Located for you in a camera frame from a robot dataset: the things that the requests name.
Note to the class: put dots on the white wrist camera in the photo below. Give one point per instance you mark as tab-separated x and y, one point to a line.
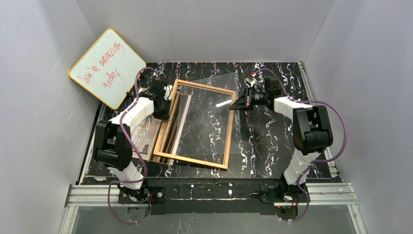
252	82
168	92

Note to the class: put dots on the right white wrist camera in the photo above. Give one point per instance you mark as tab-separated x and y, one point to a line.
252	82

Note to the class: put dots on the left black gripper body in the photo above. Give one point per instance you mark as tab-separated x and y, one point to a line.
162	105

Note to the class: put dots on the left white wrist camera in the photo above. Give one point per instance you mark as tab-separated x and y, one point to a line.
168	92

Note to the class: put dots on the whiteboard with red writing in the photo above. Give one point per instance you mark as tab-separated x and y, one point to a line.
107	69

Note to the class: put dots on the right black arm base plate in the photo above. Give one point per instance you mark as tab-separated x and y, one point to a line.
281	193

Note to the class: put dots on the printed photo of plant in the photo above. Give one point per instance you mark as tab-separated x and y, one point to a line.
145	135

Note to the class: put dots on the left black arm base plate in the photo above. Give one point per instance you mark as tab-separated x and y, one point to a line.
145	195

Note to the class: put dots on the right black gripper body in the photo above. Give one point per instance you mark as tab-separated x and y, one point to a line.
250	99

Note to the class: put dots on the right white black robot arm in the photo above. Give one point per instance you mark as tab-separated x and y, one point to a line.
311	127

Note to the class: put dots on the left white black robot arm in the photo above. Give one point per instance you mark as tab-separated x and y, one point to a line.
113	146

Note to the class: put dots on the transparent acrylic sheet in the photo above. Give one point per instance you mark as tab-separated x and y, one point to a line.
203	118

